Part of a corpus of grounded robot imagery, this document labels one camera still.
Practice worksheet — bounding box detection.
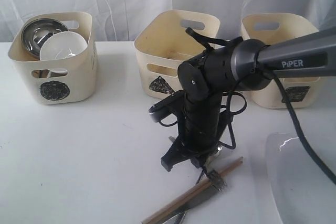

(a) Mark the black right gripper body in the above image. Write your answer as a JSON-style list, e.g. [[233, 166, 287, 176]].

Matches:
[[178, 108, 234, 153]]

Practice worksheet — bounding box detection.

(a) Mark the steel spoon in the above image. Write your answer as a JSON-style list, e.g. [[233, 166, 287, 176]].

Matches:
[[196, 145, 222, 184]]

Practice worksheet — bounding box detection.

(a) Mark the white bowl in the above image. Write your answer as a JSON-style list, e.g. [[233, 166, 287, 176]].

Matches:
[[40, 31, 88, 61]]

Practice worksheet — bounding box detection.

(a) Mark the steel bowl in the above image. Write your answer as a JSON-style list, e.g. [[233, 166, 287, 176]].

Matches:
[[20, 18, 69, 60]]

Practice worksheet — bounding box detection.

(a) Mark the steel fork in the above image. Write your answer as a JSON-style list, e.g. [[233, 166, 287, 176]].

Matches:
[[169, 136, 226, 195]]

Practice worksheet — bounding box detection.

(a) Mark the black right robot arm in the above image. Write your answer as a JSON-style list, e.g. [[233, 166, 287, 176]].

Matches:
[[161, 28, 335, 170]]

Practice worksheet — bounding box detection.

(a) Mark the steel table knife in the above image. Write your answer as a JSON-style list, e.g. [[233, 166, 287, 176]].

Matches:
[[157, 187, 219, 223]]

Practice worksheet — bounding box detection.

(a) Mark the cream bin with triangle mark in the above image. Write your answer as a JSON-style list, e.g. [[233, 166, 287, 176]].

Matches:
[[134, 10, 221, 99]]

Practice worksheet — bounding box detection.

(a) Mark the white square plate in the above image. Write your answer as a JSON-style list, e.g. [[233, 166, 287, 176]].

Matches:
[[265, 133, 335, 223]]

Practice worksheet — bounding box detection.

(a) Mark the cream bin with square mark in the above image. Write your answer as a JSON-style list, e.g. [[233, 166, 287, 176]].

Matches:
[[240, 13, 325, 109]]

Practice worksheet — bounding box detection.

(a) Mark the cream bin with circle mark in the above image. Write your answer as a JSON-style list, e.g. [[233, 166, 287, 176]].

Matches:
[[8, 12, 98, 105]]

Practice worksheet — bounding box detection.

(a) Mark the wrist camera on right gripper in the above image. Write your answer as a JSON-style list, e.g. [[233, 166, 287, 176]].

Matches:
[[149, 90, 185, 123]]

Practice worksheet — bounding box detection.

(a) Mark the black braided cable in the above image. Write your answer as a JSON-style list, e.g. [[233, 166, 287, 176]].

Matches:
[[159, 26, 336, 185]]

